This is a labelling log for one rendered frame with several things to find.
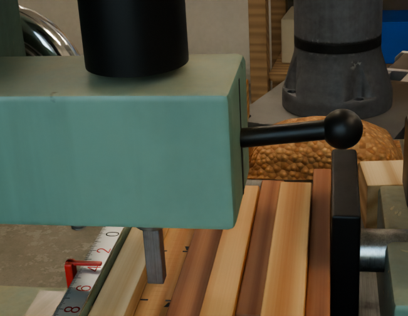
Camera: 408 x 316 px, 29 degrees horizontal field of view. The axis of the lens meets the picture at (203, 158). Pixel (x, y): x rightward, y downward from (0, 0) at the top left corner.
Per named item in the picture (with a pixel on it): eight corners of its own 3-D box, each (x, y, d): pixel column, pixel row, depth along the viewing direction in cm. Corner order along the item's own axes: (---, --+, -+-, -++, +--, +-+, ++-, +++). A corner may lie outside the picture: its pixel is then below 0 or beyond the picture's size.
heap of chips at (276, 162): (407, 181, 64) (409, 139, 63) (239, 179, 67) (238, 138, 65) (399, 141, 73) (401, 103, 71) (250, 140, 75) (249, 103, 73)
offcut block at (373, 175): (413, 232, 56) (416, 184, 55) (365, 233, 57) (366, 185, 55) (402, 205, 61) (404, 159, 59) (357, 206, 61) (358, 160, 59)
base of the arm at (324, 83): (306, 81, 117) (306, 16, 114) (405, 91, 110) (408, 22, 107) (264, 113, 105) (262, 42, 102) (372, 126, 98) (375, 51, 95)
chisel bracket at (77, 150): (237, 260, 38) (230, 93, 34) (-33, 251, 40) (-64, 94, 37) (252, 194, 44) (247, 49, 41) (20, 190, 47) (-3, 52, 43)
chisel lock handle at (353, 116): (363, 155, 37) (364, 116, 36) (229, 155, 38) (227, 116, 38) (361, 140, 39) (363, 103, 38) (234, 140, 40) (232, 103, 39)
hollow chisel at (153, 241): (163, 284, 43) (156, 202, 41) (147, 283, 43) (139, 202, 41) (167, 275, 43) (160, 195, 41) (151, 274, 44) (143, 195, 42)
